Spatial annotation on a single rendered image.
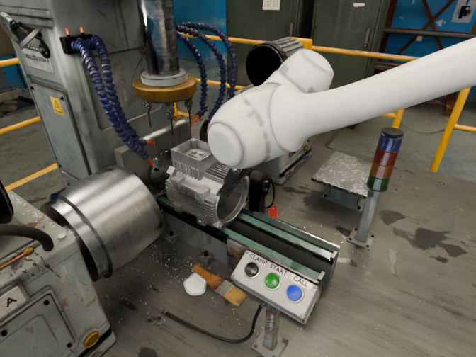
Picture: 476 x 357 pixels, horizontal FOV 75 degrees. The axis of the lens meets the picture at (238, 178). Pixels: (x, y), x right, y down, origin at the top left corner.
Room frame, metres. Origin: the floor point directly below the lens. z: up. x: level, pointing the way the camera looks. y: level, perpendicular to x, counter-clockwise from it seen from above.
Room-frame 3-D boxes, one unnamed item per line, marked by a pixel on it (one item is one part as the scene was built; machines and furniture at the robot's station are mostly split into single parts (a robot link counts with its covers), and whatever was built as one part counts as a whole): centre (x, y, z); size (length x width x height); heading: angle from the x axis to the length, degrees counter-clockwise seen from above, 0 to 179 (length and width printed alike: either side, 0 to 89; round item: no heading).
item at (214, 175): (0.82, 0.10, 1.01); 0.20 x 0.19 x 0.19; 53
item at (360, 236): (0.81, -0.44, 1.01); 0.08 x 0.08 x 0.42; 55
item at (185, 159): (0.85, 0.13, 1.11); 0.12 x 0.11 x 0.07; 53
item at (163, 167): (0.93, 0.25, 1.01); 0.15 x 0.02 x 0.15; 145
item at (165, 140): (0.97, 0.30, 0.97); 0.30 x 0.11 x 0.34; 145
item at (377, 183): (0.81, -0.44, 1.05); 0.06 x 0.06 x 0.04
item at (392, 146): (0.81, -0.44, 1.19); 0.06 x 0.06 x 0.04
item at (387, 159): (0.81, -0.44, 1.14); 0.06 x 0.06 x 0.04
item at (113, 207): (0.59, 0.38, 1.04); 0.37 x 0.25 x 0.25; 145
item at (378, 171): (0.81, -0.44, 1.10); 0.06 x 0.06 x 0.04
